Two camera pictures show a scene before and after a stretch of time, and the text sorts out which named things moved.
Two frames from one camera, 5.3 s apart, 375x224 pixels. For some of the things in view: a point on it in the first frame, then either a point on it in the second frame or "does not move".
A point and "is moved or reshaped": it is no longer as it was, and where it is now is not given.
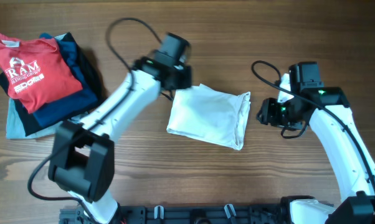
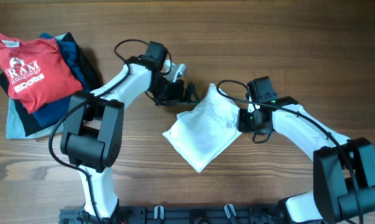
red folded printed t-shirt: (35, 71) does not move
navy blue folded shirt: (85, 99) does not move
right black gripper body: (280, 114) to (246, 122)
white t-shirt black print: (207, 112) is moved or reshaped
